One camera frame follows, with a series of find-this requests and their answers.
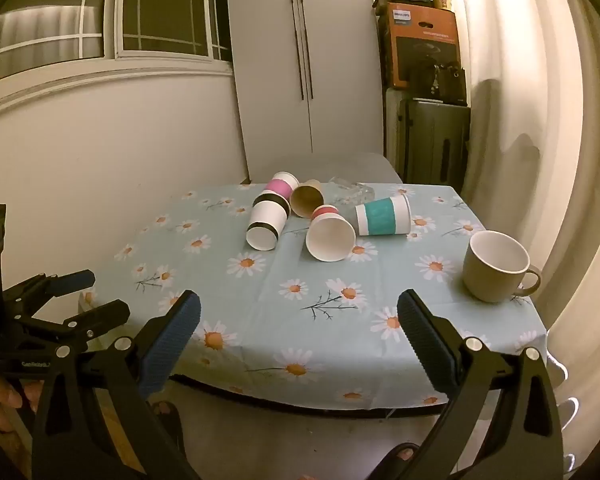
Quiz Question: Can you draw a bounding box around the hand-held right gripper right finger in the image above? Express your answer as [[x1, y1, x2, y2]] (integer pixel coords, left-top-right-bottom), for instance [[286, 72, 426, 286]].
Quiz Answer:
[[396, 288, 567, 480]]

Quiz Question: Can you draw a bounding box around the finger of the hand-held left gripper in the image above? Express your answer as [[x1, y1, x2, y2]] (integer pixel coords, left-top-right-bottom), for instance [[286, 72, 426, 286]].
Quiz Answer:
[[2, 269, 97, 314], [16, 298, 132, 357]]

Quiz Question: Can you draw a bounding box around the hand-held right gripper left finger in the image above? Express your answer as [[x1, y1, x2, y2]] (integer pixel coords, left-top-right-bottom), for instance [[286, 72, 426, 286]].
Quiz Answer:
[[30, 289, 203, 480]]

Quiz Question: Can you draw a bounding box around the teal banded paper cup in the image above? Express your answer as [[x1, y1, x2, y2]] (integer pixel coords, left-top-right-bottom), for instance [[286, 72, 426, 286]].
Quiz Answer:
[[355, 194, 412, 237]]

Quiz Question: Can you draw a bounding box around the red banded white paper cup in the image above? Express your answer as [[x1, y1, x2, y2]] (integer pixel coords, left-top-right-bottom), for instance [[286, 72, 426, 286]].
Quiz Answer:
[[305, 204, 357, 263]]

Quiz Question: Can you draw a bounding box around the black banded white paper cup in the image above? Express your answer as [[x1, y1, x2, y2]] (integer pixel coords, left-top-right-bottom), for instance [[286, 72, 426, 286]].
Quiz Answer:
[[246, 191, 292, 252]]

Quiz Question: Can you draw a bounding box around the clear glass cup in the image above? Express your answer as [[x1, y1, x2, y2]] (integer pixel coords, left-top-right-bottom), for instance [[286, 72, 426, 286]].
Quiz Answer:
[[327, 176, 376, 207]]

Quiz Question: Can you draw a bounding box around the brown paper cup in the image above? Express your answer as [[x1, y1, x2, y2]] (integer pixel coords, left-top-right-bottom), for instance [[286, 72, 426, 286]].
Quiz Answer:
[[289, 179, 326, 219]]

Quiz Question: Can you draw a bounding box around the pink banded paper cup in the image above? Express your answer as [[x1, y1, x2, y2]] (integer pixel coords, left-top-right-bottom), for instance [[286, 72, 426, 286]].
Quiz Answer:
[[264, 171, 301, 206]]

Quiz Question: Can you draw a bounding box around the person's left foot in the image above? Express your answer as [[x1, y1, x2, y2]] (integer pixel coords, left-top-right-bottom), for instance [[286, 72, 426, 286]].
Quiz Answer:
[[149, 399, 185, 463]]

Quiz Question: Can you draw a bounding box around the person's foot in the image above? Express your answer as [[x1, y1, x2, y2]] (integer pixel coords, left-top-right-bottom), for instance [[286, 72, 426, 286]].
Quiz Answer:
[[374, 441, 435, 480], [149, 399, 185, 463]]

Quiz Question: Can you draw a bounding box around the beige ceramic mug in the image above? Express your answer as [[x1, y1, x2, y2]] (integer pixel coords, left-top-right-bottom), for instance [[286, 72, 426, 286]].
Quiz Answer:
[[462, 230, 542, 304]]

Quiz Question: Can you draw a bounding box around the floral light blue tablecloth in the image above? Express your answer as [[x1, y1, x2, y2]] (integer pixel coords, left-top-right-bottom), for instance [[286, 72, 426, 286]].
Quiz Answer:
[[77, 182, 549, 409]]

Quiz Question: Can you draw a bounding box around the person's right foot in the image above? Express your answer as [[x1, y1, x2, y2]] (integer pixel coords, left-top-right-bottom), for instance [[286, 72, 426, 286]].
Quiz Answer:
[[374, 441, 435, 480]]

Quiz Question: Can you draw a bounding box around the dark grey suitcase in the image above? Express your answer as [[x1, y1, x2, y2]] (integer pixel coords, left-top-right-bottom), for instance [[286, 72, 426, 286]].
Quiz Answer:
[[383, 87, 472, 194]]

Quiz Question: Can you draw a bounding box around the white framed window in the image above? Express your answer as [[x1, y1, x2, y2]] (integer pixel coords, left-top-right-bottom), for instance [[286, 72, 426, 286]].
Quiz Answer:
[[0, 0, 234, 89]]

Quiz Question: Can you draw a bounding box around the black bag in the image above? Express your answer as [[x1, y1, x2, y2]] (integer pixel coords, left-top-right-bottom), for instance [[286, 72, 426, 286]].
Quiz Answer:
[[409, 60, 469, 107]]

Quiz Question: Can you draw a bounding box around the cream curtain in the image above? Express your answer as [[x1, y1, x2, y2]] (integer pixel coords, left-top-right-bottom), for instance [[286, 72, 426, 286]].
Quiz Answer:
[[405, 0, 600, 463]]

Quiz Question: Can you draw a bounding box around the white wardrobe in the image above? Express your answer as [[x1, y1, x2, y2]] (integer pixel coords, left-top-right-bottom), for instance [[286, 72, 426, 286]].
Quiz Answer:
[[225, 0, 388, 184]]

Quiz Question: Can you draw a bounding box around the orange cardboard box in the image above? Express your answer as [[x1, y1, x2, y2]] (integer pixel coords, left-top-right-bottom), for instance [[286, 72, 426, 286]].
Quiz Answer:
[[385, 1, 469, 89]]

